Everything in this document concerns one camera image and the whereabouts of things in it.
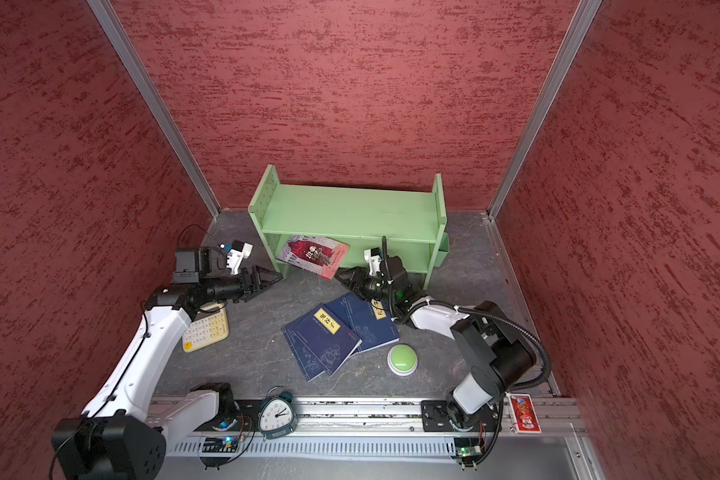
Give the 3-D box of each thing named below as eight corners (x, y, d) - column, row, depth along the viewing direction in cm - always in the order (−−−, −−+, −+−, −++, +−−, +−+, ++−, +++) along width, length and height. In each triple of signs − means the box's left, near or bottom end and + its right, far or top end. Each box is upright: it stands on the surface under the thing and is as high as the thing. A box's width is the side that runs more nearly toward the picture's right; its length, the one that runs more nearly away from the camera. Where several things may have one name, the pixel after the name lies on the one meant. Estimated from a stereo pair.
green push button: (388, 376, 83) (388, 374, 81) (386, 346, 88) (387, 343, 86) (417, 376, 83) (418, 374, 81) (414, 346, 88) (415, 343, 86)
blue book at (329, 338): (293, 333, 90) (291, 329, 87) (325, 305, 96) (324, 301, 93) (330, 376, 82) (329, 372, 79) (363, 343, 88) (363, 338, 85)
